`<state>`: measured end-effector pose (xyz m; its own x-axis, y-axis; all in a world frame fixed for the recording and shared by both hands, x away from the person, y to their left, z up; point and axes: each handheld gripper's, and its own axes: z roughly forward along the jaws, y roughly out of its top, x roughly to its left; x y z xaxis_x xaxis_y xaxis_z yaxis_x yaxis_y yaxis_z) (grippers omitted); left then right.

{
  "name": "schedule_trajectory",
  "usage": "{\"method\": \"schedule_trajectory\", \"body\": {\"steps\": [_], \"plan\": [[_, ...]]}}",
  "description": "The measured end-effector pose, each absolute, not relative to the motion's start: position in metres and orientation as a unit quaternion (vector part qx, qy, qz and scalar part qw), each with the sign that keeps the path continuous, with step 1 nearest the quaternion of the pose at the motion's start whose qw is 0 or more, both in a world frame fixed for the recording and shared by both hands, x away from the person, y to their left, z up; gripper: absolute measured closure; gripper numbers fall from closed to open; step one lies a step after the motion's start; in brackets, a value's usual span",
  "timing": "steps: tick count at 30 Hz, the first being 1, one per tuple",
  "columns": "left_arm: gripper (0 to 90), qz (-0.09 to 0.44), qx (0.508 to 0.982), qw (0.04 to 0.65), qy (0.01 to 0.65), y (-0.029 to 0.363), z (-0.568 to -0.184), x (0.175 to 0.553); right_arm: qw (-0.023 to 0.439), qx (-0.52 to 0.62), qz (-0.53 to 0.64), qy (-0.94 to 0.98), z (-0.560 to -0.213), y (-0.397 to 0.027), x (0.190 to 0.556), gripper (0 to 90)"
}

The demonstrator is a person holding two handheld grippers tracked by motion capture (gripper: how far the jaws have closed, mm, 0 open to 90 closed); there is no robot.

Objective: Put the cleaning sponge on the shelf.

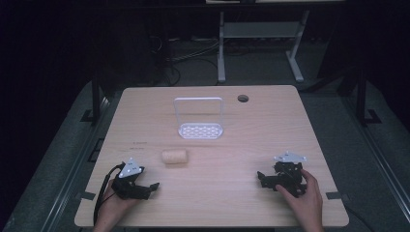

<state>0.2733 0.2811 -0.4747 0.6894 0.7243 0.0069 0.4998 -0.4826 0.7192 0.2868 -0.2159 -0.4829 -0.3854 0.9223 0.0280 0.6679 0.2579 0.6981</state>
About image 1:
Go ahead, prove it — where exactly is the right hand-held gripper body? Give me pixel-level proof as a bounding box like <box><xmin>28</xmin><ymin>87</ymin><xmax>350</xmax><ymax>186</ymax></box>
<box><xmin>273</xmin><ymin>151</ymin><xmax>308</xmax><ymax>198</ymax></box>

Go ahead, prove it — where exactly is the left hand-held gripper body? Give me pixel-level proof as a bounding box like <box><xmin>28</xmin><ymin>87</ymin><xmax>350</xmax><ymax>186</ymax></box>
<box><xmin>110</xmin><ymin>157</ymin><xmax>152</xmax><ymax>201</ymax></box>

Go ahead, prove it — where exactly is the person's left hand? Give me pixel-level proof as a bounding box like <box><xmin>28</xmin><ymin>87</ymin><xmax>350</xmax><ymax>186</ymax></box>
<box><xmin>93</xmin><ymin>179</ymin><xmax>140</xmax><ymax>232</ymax></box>

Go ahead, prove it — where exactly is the person's right hand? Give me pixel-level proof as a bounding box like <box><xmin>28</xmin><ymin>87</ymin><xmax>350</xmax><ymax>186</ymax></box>
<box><xmin>275</xmin><ymin>168</ymin><xmax>325</xmax><ymax>232</ymax></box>

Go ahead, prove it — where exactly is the beige bread roll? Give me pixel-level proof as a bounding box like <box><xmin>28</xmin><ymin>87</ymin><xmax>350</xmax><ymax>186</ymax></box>
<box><xmin>161</xmin><ymin>148</ymin><xmax>190</xmax><ymax>165</ymax></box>

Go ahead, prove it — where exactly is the black metal stand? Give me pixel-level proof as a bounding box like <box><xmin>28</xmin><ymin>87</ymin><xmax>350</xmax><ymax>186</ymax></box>
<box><xmin>352</xmin><ymin>69</ymin><xmax>383</xmax><ymax>127</ymax></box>
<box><xmin>80</xmin><ymin>69</ymin><xmax>111</xmax><ymax>124</ymax></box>

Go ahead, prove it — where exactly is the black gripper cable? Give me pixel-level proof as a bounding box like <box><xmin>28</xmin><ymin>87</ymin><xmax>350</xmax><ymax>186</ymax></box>
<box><xmin>93</xmin><ymin>162</ymin><xmax>126</xmax><ymax>226</ymax></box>

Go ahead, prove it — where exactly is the metal floor rail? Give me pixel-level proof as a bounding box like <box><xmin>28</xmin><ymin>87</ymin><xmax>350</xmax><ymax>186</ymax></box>
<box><xmin>40</xmin><ymin>96</ymin><xmax>112</xmax><ymax>232</ymax></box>
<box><xmin>341</xmin><ymin>96</ymin><xmax>410</xmax><ymax>223</ymax></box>

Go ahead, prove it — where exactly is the white perforated rack with handle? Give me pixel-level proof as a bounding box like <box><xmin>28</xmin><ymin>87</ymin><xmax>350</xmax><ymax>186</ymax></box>
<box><xmin>173</xmin><ymin>96</ymin><xmax>224</xmax><ymax>141</ymax></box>

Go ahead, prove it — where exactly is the bundle of floor cables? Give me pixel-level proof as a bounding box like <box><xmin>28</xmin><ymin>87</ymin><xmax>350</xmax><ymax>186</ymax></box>
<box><xmin>149</xmin><ymin>34</ymin><xmax>220</xmax><ymax>87</ymax></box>

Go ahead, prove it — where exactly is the white metal desk frame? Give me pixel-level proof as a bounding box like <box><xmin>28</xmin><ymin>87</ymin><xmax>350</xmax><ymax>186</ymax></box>
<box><xmin>217</xmin><ymin>9</ymin><xmax>311</xmax><ymax>84</ymax></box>

